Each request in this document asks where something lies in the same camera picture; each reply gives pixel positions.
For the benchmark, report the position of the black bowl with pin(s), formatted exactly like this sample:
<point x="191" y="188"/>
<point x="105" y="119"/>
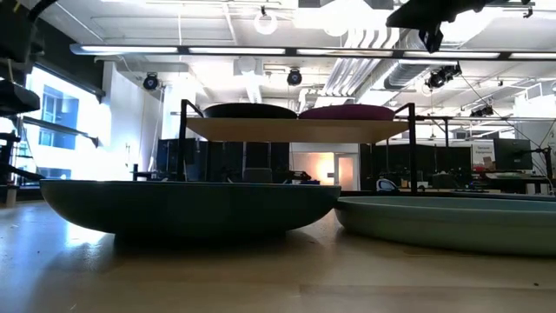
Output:
<point x="249" y="111"/>

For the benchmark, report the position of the black partition wall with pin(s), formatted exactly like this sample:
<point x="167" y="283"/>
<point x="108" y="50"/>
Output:
<point x="217" y="158"/>

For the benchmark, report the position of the blue and white object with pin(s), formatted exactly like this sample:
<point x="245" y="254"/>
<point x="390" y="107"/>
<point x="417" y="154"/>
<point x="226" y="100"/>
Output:
<point x="385" y="185"/>

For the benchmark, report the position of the white plate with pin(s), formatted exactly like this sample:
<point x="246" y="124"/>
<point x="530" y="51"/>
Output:
<point x="456" y="226"/>

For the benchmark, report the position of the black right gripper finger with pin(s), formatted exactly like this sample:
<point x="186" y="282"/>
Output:
<point x="431" y="40"/>

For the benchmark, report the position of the white sign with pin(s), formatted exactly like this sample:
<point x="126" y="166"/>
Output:
<point x="483" y="153"/>

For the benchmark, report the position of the dark teal bowl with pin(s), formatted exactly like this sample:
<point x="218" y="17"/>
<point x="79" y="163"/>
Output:
<point x="187" y="208"/>

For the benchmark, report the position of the wooden shelf with black frame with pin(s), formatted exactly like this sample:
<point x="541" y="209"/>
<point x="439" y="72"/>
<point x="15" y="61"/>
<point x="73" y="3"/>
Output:
<point x="295" y="130"/>

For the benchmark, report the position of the maroon bowl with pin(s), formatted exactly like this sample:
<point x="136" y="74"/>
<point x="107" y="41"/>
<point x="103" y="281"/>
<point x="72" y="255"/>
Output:
<point x="347" y="113"/>

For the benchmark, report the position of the black computer monitor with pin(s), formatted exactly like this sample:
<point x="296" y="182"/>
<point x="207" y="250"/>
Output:
<point x="512" y="154"/>

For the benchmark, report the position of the grey ventilation duct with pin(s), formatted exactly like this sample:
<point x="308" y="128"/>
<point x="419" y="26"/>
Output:
<point x="404" y="75"/>

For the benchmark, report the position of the glass door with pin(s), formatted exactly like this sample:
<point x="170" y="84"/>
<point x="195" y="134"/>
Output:
<point x="346" y="171"/>

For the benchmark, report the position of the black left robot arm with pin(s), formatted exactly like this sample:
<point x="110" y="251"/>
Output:
<point x="17" y="39"/>

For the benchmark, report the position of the overhead light bar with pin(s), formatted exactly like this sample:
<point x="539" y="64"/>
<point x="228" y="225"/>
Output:
<point x="234" y="50"/>

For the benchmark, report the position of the black ceiling spot lamp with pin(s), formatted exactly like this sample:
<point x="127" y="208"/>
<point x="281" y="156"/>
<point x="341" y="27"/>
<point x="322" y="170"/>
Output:
<point x="482" y="111"/>
<point x="441" y="77"/>
<point x="150" y="81"/>
<point x="294" y="77"/>

